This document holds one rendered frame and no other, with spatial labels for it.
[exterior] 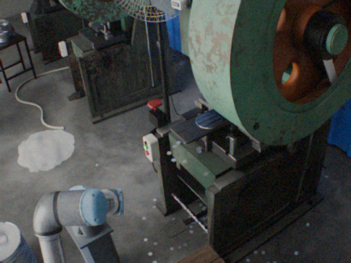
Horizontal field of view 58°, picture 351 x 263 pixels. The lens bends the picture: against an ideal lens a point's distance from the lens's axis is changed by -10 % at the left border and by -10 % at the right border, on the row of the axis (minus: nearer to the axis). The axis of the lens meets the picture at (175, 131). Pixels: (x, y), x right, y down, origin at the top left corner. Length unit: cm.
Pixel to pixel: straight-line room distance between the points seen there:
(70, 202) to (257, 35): 72
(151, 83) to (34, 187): 144
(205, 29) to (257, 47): 14
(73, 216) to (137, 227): 116
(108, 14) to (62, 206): 182
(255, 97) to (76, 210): 62
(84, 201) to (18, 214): 152
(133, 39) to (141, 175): 118
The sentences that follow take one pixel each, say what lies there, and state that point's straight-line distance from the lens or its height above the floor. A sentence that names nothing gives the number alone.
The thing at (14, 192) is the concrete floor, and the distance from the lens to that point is 273.
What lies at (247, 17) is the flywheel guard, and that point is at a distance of 86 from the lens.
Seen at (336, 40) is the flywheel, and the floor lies 134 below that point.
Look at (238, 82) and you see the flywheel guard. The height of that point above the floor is 128.
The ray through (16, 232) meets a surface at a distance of 207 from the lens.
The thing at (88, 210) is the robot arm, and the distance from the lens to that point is 106.
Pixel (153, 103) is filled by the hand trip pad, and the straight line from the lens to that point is 182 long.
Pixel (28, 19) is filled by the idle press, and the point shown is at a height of 53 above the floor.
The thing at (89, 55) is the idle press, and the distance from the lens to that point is 290.
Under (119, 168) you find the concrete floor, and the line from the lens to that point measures 260.
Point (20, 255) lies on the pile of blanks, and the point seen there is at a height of 20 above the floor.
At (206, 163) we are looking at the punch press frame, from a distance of 159.
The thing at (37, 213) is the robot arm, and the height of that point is 94.
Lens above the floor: 172
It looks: 37 degrees down
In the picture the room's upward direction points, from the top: 5 degrees counter-clockwise
